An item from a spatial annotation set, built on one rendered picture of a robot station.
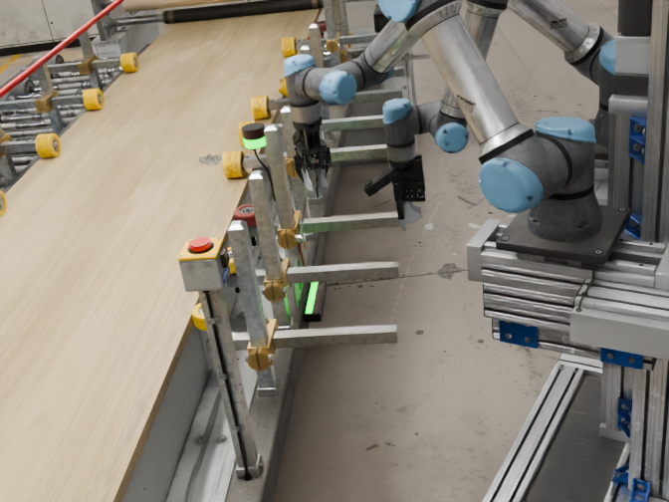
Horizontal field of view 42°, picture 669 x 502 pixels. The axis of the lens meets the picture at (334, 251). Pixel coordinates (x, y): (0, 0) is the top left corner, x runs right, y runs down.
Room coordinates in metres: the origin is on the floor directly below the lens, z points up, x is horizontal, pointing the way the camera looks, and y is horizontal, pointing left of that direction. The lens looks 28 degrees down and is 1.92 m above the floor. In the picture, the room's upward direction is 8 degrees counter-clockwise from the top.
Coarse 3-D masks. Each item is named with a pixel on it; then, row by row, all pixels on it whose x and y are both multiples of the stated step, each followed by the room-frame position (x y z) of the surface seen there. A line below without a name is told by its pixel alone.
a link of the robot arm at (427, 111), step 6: (438, 102) 2.12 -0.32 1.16; (420, 108) 2.11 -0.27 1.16; (426, 108) 2.10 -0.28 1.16; (432, 108) 2.09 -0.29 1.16; (438, 108) 2.08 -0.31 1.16; (420, 114) 2.09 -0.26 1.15; (426, 114) 2.09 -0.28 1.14; (432, 114) 2.06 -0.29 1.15; (420, 120) 2.08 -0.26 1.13; (426, 120) 2.08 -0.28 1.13; (420, 126) 2.08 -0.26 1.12; (426, 126) 2.08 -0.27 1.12; (420, 132) 2.09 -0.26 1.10; (426, 132) 2.10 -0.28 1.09
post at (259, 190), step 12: (252, 180) 1.86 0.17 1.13; (264, 180) 1.87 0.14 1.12; (252, 192) 1.86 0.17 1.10; (264, 192) 1.86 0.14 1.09; (264, 204) 1.86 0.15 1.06; (264, 216) 1.86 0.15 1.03; (264, 228) 1.86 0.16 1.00; (264, 240) 1.86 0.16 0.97; (276, 240) 1.88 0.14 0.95; (264, 252) 1.86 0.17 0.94; (276, 252) 1.86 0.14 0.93; (264, 264) 1.86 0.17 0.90; (276, 264) 1.86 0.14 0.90; (276, 276) 1.86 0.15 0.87; (276, 312) 1.86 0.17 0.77; (288, 312) 1.88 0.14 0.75; (288, 324) 1.86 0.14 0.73
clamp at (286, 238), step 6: (300, 210) 2.21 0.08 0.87; (294, 216) 2.17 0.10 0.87; (300, 216) 2.19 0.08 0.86; (288, 228) 2.11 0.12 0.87; (294, 228) 2.10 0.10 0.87; (282, 234) 2.08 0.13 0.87; (288, 234) 2.08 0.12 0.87; (294, 234) 2.09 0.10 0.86; (282, 240) 2.08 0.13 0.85; (288, 240) 2.08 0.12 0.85; (294, 240) 2.08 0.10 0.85; (282, 246) 2.08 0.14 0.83; (288, 246) 2.08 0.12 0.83
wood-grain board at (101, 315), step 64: (192, 64) 3.76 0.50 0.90; (256, 64) 3.63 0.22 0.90; (128, 128) 3.02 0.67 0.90; (192, 128) 2.93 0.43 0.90; (64, 192) 2.50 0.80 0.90; (128, 192) 2.43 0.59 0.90; (192, 192) 2.37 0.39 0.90; (0, 256) 2.12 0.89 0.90; (64, 256) 2.06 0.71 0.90; (128, 256) 2.01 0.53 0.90; (0, 320) 1.78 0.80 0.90; (64, 320) 1.74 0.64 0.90; (128, 320) 1.70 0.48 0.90; (192, 320) 1.68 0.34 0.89; (0, 384) 1.51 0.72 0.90; (64, 384) 1.48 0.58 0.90; (128, 384) 1.45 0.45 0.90; (0, 448) 1.30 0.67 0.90; (64, 448) 1.27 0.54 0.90; (128, 448) 1.25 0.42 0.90
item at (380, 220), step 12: (336, 216) 2.16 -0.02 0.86; (348, 216) 2.15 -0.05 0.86; (360, 216) 2.14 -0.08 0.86; (372, 216) 2.13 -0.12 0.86; (384, 216) 2.12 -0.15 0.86; (396, 216) 2.11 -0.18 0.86; (252, 228) 2.16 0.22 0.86; (276, 228) 2.16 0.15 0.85; (300, 228) 2.15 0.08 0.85; (312, 228) 2.14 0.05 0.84; (324, 228) 2.14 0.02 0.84; (336, 228) 2.13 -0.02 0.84; (348, 228) 2.13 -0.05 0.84; (360, 228) 2.12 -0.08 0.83
